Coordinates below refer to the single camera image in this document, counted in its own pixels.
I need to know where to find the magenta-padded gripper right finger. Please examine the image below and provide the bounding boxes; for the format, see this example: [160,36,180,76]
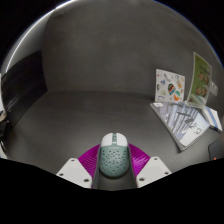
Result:
[128,143,173,189]

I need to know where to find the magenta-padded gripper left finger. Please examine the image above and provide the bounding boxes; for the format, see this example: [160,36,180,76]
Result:
[55,143,102,189]

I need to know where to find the green and white computer mouse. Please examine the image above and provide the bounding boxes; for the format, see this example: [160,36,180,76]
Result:
[98,132,130,179]

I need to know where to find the striped cover book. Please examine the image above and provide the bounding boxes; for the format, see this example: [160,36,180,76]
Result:
[149,100,211,153]

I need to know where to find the white sticker sheet card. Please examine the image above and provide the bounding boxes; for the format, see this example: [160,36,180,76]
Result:
[154,68,186,104]

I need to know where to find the green standing menu card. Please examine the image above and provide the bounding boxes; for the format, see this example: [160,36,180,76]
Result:
[185,51,213,108]

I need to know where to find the ceiling light strip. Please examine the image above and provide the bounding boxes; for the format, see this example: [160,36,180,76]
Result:
[3,0,76,69]

